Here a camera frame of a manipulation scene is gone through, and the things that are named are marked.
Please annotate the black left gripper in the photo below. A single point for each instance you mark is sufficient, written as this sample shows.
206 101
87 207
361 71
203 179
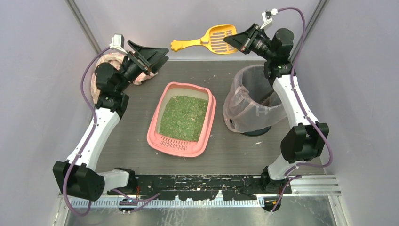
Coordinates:
141 63

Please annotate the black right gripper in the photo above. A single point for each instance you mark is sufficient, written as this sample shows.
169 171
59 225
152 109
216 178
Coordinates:
250 40

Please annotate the orange litter scoop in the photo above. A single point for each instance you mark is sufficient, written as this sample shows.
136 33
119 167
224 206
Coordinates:
213 40

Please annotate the pink plastic trash bag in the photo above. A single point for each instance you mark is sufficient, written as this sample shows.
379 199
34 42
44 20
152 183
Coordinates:
252 104

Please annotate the pink litter box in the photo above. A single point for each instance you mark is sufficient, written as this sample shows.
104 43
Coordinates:
176 147

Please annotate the dark round trash bin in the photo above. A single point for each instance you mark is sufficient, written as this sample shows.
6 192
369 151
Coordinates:
257 132

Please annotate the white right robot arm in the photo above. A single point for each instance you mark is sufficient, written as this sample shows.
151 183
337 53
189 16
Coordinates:
307 136

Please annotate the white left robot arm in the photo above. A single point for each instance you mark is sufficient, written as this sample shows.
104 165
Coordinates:
77 176

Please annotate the green cat litter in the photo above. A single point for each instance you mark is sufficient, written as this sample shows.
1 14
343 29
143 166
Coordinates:
183 118

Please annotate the pink floral cloth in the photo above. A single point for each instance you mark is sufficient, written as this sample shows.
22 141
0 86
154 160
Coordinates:
115 59

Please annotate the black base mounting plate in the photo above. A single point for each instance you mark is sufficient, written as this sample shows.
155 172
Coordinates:
204 187

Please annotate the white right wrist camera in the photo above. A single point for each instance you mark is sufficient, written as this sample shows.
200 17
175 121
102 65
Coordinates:
267 18

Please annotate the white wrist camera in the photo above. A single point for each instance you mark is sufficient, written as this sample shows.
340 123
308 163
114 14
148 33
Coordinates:
117 43
267 18

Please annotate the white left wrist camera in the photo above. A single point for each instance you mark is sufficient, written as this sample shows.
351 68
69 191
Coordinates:
117 43

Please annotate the aluminium front rail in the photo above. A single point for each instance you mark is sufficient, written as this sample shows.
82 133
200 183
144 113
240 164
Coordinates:
188 200

